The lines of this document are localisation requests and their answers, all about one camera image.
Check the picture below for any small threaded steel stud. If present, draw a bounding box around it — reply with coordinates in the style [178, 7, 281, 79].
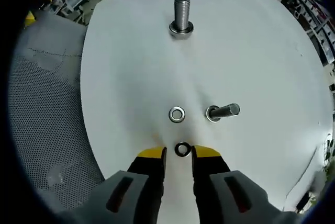
[205, 103, 241, 124]

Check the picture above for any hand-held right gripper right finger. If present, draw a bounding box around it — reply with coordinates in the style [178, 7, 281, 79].
[191, 144, 302, 224]

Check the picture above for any shelf with white bins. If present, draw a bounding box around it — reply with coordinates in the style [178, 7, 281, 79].
[284, 0, 335, 65]

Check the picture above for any grey mesh office chair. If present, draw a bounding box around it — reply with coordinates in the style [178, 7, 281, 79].
[7, 13, 106, 224]

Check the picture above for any large threaded steel stud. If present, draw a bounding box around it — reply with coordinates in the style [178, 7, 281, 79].
[168, 0, 195, 39]

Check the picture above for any small black device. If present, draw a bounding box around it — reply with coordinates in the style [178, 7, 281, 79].
[296, 192, 311, 210]

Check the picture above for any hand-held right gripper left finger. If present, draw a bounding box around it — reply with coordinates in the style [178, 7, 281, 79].
[65, 146, 168, 224]

